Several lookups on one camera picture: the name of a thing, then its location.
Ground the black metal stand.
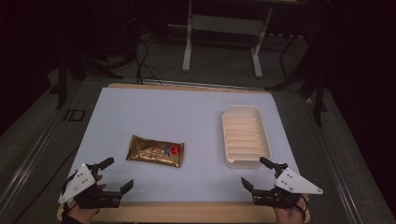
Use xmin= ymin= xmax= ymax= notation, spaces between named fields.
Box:
xmin=266 ymin=31 xmax=329 ymax=127
xmin=55 ymin=46 xmax=69 ymax=110

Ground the white ribbed plastic tray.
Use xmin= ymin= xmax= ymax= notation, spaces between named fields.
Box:
xmin=221 ymin=105 xmax=273 ymax=170

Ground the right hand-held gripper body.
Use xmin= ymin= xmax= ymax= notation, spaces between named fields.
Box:
xmin=251 ymin=162 xmax=324 ymax=209

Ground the black wrist strap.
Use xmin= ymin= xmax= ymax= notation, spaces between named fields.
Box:
xmin=297 ymin=193 xmax=308 ymax=222

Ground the black floor socket box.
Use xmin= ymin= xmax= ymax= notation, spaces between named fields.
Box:
xmin=63 ymin=108 xmax=86 ymax=122

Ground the black cable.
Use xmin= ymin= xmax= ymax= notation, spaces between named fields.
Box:
xmin=134 ymin=39 xmax=163 ymax=86

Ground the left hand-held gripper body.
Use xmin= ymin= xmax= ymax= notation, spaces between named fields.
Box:
xmin=57 ymin=162 xmax=122 ymax=210

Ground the gold snack packet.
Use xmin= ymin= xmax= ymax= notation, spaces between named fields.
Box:
xmin=125 ymin=133 xmax=185 ymax=169

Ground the silver metal strip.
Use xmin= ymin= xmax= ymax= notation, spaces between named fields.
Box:
xmin=141 ymin=78 xmax=260 ymax=92

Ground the pale blue table mat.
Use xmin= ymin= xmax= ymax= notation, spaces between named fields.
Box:
xmin=68 ymin=87 xmax=301 ymax=203

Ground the person's left hand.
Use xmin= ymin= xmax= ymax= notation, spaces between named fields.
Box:
xmin=64 ymin=175 xmax=107 ymax=224

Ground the person's right hand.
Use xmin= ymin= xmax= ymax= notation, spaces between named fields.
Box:
xmin=273 ymin=193 xmax=311 ymax=224

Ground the white metal desk frame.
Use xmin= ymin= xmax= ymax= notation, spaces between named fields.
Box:
xmin=181 ymin=0 xmax=275 ymax=79

